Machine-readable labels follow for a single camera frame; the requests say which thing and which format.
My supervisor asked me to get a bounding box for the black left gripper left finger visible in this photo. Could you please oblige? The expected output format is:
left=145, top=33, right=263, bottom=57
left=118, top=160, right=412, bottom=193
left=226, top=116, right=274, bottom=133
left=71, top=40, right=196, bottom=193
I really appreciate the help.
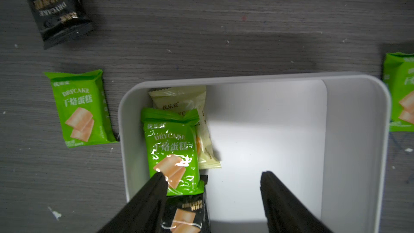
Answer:
left=99, top=172, right=168, bottom=233

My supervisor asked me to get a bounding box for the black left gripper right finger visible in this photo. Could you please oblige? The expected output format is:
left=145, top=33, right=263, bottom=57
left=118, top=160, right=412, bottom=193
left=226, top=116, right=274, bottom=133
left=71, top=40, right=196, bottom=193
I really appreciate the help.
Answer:
left=260, top=171, right=331, bottom=233

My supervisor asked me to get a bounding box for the green cookie packet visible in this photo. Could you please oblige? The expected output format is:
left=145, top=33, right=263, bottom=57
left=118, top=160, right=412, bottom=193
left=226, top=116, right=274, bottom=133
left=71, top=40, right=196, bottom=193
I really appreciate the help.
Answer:
left=382, top=52, right=414, bottom=132
left=141, top=108, right=204, bottom=196

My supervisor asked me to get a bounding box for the white storage box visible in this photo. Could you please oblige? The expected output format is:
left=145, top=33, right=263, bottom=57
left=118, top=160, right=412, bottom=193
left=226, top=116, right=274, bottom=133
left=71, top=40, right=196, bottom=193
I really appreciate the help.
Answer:
left=118, top=72, right=391, bottom=233

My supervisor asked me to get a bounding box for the pale yellow cookie packet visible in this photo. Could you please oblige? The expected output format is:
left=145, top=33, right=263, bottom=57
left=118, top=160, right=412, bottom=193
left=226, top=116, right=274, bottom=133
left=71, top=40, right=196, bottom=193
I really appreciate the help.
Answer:
left=148, top=85, right=222, bottom=170

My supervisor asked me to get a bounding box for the green cookie packet hidden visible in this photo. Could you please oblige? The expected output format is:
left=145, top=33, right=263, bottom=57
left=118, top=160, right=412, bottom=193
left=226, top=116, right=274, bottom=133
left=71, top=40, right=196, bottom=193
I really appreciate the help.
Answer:
left=44, top=69, right=116, bottom=148

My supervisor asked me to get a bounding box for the black cookie packet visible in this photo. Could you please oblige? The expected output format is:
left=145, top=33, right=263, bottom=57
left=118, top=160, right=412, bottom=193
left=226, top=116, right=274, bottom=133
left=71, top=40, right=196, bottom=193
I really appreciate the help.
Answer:
left=27, top=0, right=93, bottom=50
left=160, top=192, right=211, bottom=233

